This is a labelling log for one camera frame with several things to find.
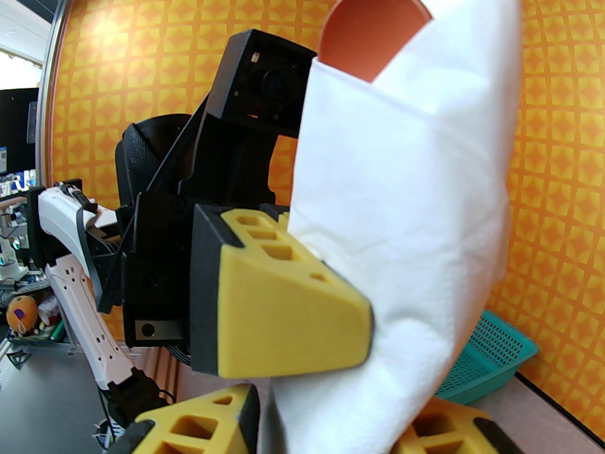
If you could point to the black monitor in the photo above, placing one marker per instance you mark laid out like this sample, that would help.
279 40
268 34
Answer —
16 126

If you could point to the aluminium frame post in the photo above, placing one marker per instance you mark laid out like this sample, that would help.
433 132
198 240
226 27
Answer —
49 97

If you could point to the orange plastic spoon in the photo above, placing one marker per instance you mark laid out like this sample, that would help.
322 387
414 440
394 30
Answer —
368 26

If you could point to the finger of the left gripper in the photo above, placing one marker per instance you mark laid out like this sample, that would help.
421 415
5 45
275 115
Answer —
283 319
282 219

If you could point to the teal plastic basket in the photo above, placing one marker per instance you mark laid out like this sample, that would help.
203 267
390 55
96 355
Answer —
496 353

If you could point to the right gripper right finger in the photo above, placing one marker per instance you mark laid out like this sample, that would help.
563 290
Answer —
453 431

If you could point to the white paper napkin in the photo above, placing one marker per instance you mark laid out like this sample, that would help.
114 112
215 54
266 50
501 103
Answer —
401 206

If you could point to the orange ball with purple mark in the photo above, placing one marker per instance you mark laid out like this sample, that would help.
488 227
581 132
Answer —
21 312

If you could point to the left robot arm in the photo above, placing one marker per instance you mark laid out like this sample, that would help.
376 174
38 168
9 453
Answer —
90 319

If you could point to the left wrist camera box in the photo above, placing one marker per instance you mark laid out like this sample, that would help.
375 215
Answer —
264 78

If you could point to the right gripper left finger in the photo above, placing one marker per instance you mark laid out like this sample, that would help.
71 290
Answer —
198 428

